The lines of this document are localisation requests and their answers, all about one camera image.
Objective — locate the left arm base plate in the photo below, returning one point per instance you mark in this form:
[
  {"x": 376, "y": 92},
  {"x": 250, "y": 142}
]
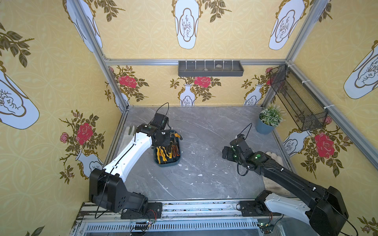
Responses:
[{"x": 150, "y": 210}]

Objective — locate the black wire mesh basket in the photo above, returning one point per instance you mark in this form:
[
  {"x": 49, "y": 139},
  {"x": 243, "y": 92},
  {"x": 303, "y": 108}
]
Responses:
[{"x": 306, "y": 110}]

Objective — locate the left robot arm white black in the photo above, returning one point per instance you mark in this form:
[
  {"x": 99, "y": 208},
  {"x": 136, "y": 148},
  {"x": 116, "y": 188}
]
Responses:
[{"x": 107, "y": 187}]

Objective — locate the aluminium front rail frame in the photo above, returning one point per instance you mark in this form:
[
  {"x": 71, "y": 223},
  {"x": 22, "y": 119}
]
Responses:
[{"x": 194, "y": 216}]

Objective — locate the blue flower pot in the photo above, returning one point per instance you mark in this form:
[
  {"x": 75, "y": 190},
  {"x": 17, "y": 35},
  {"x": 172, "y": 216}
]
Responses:
[{"x": 263, "y": 128}]

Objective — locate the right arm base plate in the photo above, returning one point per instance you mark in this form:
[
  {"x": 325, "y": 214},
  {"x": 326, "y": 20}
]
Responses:
[{"x": 253, "y": 208}]

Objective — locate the grey wall shelf tray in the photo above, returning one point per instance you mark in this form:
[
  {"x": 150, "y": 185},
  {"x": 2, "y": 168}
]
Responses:
[{"x": 210, "y": 68}]

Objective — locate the left work glove beige green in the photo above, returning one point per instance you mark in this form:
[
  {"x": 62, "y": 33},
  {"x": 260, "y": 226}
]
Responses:
[{"x": 128, "y": 134}]

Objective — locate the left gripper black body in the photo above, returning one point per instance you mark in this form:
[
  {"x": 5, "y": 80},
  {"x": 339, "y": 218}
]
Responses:
[{"x": 170, "y": 140}]

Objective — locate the green white artificial plant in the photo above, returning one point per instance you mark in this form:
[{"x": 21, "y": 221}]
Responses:
[{"x": 272, "y": 115}]

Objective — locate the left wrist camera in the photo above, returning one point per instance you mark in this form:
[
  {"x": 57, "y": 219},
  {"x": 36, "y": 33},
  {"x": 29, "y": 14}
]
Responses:
[{"x": 159, "y": 121}]

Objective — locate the teal plastic storage box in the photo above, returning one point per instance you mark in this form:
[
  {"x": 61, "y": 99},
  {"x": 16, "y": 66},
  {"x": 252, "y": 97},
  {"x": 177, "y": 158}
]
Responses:
[{"x": 170, "y": 155}]

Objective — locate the right work glove beige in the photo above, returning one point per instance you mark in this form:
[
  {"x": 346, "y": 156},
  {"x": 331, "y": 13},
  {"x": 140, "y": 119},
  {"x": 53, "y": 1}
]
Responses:
[{"x": 272, "y": 186}]

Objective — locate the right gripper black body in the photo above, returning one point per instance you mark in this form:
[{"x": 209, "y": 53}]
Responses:
[{"x": 229, "y": 153}]

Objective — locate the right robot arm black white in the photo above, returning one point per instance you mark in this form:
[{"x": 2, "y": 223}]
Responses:
[{"x": 321, "y": 208}]

